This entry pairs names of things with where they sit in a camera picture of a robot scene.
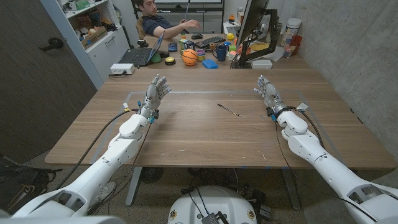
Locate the white cylindrical container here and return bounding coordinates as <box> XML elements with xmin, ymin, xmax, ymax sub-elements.
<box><xmin>280</xmin><ymin>17</ymin><xmax>303</xmax><ymax>47</ymax></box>

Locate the seated man in dark shirt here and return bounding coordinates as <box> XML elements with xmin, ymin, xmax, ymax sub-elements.
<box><xmin>134</xmin><ymin>0</ymin><xmax>201</xmax><ymax>40</ymax></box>

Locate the dark blue mug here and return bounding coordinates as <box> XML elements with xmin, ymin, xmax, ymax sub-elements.
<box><xmin>212</xmin><ymin>44</ymin><xmax>228</xmax><ymax>62</ymax></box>

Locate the yellow plate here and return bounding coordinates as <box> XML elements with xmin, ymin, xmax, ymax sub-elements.
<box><xmin>249</xmin><ymin>42</ymin><xmax>271</xmax><ymax>52</ymax></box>

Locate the white flat box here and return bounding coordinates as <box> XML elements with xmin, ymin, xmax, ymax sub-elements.
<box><xmin>251</xmin><ymin>59</ymin><xmax>274</xmax><ymax>70</ymax></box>

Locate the cardboard box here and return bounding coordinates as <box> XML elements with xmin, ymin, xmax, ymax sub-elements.
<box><xmin>80</xmin><ymin>26</ymin><xmax>108</xmax><ymax>50</ymax></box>

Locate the blue flat box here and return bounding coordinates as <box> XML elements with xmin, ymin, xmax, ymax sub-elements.
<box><xmin>201</xmin><ymin>58</ymin><xmax>219</xmax><ymax>70</ymax></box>

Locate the black door handle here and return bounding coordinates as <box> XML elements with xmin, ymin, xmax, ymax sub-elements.
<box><xmin>39</xmin><ymin>37</ymin><xmax>65</xmax><ymax>52</ymax></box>

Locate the white sneaker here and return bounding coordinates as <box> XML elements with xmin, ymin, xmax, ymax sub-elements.
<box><xmin>90</xmin><ymin>180</ymin><xmax>118</xmax><ymax>210</ymax></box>

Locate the orange mini basketball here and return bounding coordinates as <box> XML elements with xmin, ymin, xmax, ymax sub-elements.
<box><xmin>182</xmin><ymin>49</ymin><xmax>198</xmax><ymax>67</ymax></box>

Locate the striped pen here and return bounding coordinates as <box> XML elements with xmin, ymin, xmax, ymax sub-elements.
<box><xmin>216</xmin><ymin>103</ymin><xmax>242</xmax><ymax>118</ymax></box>

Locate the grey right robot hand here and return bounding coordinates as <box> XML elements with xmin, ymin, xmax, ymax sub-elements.
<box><xmin>253</xmin><ymin>75</ymin><xmax>289</xmax><ymax>122</ymax></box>

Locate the white power strip box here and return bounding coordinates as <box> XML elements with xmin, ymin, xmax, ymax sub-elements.
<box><xmin>109</xmin><ymin>63</ymin><xmax>136</xmax><ymax>75</ymax></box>

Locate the black keyboard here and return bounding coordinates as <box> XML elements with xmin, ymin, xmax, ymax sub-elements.
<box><xmin>194</xmin><ymin>35</ymin><xmax>226</xmax><ymax>50</ymax></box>

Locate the black backpack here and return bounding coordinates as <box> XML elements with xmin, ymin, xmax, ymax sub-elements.
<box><xmin>0</xmin><ymin>153</ymin><xmax>63</xmax><ymax>218</ymax></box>

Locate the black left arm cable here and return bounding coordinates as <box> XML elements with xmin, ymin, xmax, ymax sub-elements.
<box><xmin>55</xmin><ymin>107</ymin><xmax>139</xmax><ymax>190</ymax></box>

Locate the white storage shelf cabinet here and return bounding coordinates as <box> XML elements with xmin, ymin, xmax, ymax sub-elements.
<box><xmin>39</xmin><ymin>0</ymin><xmax>131</xmax><ymax>90</ymax></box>

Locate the black computer monitor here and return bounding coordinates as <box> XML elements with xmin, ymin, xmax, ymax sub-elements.
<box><xmin>235</xmin><ymin>0</ymin><xmax>271</xmax><ymax>50</ymax></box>

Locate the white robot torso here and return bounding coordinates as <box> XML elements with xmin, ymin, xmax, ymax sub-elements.
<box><xmin>167</xmin><ymin>185</ymin><xmax>258</xmax><ymax>224</ymax></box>

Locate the red cup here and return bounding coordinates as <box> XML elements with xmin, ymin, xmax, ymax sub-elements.
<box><xmin>290</xmin><ymin>34</ymin><xmax>303</xmax><ymax>56</ymax></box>

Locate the open black laptop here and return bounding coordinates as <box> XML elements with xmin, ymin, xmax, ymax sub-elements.
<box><xmin>118</xmin><ymin>30</ymin><xmax>165</xmax><ymax>67</ymax></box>

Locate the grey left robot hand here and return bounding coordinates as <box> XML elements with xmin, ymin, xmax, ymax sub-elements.
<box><xmin>137</xmin><ymin>73</ymin><xmax>172</xmax><ymax>124</ymax></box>

